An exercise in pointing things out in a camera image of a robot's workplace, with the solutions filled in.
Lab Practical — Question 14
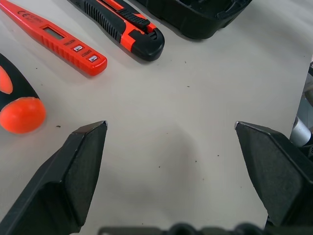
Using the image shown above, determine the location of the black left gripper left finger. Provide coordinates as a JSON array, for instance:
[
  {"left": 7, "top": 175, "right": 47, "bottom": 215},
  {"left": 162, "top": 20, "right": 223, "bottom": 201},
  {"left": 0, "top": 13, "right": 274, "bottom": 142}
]
[{"left": 0, "top": 120, "right": 109, "bottom": 235}]

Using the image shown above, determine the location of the silver robot body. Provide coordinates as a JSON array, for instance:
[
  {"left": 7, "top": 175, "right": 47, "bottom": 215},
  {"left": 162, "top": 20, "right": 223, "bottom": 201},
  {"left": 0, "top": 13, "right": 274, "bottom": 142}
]
[{"left": 291, "top": 116, "right": 313, "bottom": 147}]

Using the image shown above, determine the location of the orange voltage tester pen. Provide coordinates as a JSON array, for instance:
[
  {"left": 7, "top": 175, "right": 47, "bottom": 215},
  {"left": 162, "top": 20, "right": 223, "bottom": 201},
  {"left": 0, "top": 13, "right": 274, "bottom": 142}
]
[{"left": 0, "top": 0, "right": 108, "bottom": 77}]

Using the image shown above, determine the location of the black orange screwdriver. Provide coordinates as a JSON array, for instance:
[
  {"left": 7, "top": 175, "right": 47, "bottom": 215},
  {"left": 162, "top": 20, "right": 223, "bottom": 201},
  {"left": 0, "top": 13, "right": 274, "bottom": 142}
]
[{"left": 0, "top": 52, "right": 47, "bottom": 135}]

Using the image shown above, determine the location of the orange black utility knife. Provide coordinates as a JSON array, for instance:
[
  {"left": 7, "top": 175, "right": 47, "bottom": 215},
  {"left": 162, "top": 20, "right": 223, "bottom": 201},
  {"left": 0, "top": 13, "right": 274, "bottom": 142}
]
[{"left": 67, "top": 0, "right": 166, "bottom": 62}]

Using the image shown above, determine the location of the black plastic tool case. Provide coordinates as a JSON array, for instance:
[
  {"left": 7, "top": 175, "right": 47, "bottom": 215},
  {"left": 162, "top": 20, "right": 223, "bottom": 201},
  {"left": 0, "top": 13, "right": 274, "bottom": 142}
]
[{"left": 127, "top": 0, "right": 252, "bottom": 40}]

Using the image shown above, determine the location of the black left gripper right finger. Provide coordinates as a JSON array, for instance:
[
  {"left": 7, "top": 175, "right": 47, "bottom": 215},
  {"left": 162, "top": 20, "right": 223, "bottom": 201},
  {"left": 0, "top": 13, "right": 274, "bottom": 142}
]
[{"left": 234, "top": 120, "right": 313, "bottom": 227}]

